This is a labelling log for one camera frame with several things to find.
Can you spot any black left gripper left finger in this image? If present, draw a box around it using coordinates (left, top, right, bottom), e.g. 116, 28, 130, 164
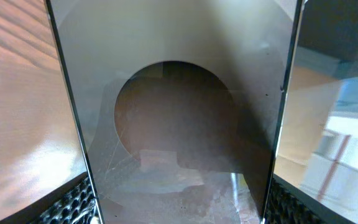
0, 172, 99, 224

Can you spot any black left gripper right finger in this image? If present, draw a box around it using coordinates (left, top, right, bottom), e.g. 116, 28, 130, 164
264, 173, 338, 224

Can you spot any smartphone with Galaxy screen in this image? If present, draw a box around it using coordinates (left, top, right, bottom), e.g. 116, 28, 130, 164
46, 0, 303, 223

